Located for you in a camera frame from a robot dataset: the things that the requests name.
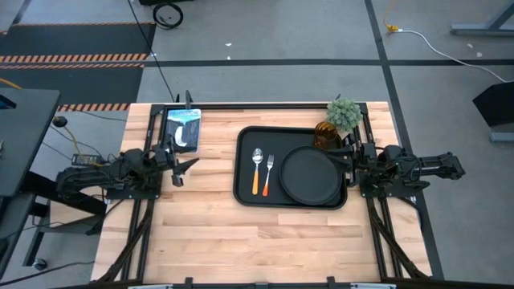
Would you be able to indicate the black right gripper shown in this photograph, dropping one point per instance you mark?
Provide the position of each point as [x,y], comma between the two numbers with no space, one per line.
[353,172]

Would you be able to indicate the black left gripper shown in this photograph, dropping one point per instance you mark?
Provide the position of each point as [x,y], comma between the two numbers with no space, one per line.
[175,172]

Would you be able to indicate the amber ribbed cup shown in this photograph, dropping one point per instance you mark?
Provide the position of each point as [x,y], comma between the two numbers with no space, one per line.
[325,134]

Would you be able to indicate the black round plate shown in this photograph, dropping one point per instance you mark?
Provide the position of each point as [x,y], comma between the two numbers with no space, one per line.
[307,178]

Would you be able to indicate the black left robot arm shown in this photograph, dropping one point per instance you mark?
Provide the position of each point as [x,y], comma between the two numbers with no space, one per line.
[100,174]

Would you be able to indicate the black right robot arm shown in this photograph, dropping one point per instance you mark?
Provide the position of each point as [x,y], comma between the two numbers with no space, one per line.
[401,164]

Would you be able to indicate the black rectangular tray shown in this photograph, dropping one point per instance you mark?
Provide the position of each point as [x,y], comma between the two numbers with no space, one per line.
[277,138]

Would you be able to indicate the waterfall picture book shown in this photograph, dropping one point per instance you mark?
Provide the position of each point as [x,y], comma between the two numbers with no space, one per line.
[184,124]

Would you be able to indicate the green artificial plant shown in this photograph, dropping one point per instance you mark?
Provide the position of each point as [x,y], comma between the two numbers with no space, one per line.
[343,114]

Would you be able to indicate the black power adapter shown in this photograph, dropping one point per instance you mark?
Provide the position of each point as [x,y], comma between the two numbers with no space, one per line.
[85,159]

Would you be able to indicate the black round floor puck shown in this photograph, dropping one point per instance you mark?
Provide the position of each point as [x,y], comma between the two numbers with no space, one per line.
[59,121]

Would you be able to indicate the black box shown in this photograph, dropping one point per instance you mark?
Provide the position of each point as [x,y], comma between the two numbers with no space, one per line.
[496,104]

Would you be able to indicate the black desk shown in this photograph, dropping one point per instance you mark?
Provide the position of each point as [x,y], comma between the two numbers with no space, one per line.
[24,136]

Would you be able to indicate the black hazard-striped floor mat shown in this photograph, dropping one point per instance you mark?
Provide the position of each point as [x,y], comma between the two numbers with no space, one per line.
[72,42]

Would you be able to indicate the black caster wheel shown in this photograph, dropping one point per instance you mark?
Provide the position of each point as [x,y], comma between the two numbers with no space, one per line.
[39,263]

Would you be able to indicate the grey metal table foot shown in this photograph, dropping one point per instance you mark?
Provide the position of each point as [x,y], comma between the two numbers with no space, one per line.
[482,29]

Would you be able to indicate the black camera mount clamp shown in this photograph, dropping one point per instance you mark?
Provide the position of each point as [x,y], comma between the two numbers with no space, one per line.
[188,98]

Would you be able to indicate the black aluminium table frame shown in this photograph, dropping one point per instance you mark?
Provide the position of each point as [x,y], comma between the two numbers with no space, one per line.
[261,106]

